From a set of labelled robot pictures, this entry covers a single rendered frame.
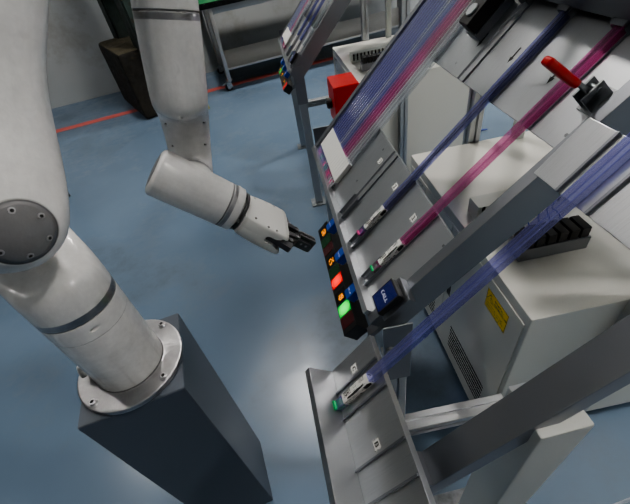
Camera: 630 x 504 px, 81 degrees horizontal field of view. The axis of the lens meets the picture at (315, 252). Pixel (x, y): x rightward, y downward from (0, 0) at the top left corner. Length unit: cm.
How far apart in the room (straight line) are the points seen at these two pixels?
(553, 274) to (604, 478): 69
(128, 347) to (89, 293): 13
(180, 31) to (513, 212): 53
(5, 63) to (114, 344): 39
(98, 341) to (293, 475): 86
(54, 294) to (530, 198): 66
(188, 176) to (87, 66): 475
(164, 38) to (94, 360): 48
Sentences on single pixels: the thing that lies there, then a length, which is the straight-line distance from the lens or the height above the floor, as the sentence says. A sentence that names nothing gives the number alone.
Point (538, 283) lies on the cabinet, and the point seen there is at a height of 62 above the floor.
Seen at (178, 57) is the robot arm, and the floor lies 114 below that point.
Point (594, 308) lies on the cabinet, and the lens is 92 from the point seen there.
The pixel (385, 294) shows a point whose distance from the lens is 62.
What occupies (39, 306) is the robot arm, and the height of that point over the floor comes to 94.
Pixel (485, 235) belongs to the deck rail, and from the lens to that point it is 61.
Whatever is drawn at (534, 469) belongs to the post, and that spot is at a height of 73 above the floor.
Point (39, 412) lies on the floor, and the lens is 190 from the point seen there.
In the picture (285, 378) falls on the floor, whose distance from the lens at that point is 148.
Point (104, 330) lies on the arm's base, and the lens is 65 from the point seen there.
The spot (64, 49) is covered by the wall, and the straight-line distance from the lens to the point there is 537.
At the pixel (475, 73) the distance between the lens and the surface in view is 82.
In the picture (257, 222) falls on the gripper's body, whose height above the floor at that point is 87.
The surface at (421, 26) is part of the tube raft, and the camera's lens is 108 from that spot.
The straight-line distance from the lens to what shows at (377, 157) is 90.
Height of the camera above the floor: 127
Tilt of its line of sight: 42 degrees down
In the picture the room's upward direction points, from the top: 11 degrees counter-clockwise
